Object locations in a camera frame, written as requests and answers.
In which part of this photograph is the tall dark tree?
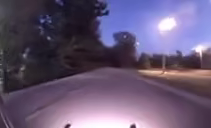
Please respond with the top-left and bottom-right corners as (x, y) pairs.
(110, 30), (140, 69)

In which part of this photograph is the grey paved path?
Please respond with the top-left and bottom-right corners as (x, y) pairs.
(0, 66), (211, 128)

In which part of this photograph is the tall street lamp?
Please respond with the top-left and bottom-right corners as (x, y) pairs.
(157, 16), (178, 75)

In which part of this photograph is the row of dark trees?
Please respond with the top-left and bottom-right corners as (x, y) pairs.
(0, 0), (115, 93)

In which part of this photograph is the distant row of trees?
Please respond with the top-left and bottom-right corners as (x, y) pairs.
(137, 49), (211, 71)

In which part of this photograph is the dry grass strip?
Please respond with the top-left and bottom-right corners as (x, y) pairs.
(136, 68), (211, 101)

